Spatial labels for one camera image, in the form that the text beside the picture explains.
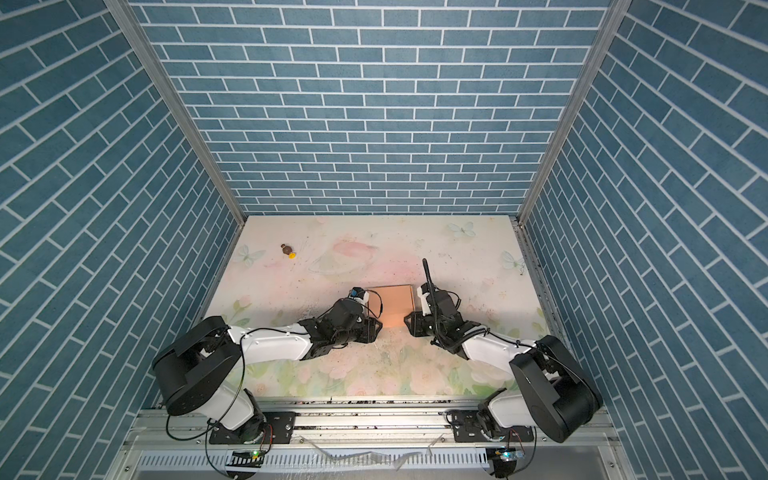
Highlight orange cardboard paper box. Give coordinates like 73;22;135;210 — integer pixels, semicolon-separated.
368;285;416;329

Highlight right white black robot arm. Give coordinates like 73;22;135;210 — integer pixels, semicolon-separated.
404;284;603;443

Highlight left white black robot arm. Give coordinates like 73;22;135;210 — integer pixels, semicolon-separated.
152;297;383;432

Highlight small brown yellow toy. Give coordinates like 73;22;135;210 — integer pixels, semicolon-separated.
280;244;297;259

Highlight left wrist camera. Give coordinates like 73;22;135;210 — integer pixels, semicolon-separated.
348;287;370;305

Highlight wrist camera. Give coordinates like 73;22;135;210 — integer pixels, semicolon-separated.
417;285;432;316
348;287;370;305

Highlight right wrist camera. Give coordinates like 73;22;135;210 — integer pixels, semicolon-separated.
417;285;432;316

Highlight aluminium mounting rail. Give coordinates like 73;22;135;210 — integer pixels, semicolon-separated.
124;397;620;450

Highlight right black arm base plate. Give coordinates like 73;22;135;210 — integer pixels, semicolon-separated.
444;410;534;443

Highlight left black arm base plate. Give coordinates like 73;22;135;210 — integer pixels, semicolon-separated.
209;411;296;445

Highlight white slotted cable duct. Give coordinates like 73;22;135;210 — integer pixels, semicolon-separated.
136;448;490;473

